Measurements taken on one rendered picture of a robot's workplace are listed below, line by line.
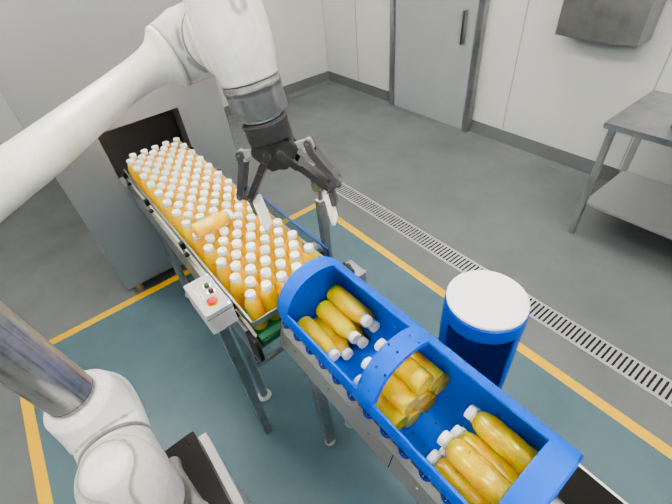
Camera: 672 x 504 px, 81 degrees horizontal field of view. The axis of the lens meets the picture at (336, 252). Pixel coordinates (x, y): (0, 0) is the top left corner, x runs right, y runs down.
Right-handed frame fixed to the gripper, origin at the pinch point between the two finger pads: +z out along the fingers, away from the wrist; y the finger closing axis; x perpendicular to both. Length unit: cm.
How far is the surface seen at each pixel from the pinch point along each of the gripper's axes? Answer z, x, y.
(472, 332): 71, -32, -31
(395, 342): 45.6, -7.4, -11.0
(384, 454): 82, 5, -3
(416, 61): 80, -440, -4
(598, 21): 45, -296, -141
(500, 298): 69, -45, -42
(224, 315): 52, -25, 51
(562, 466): 53, 18, -45
